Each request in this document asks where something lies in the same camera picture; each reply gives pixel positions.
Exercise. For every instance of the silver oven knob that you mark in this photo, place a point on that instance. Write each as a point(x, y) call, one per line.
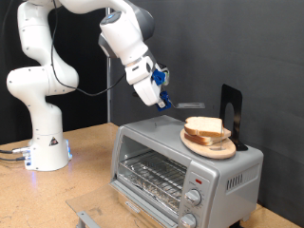
point(188, 220)
point(193, 197)

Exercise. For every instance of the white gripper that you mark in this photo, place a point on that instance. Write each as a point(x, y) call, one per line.
point(147, 91)

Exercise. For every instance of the black metal bookend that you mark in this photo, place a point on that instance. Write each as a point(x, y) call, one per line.
point(237, 98)

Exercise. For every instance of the round wooden plate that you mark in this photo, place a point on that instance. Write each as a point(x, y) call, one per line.
point(209, 152)

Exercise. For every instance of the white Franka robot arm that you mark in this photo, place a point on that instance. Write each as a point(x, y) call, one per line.
point(47, 126)

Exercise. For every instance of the vertical metal pole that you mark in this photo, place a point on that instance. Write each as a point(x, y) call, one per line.
point(109, 104)

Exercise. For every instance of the thin metal pin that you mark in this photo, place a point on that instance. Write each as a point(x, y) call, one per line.
point(221, 139)

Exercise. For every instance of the spatula with blue grip block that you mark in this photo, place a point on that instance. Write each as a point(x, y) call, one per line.
point(190, 105)

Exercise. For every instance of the silver toaster oven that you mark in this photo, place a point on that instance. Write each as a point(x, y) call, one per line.
point(158, 133)

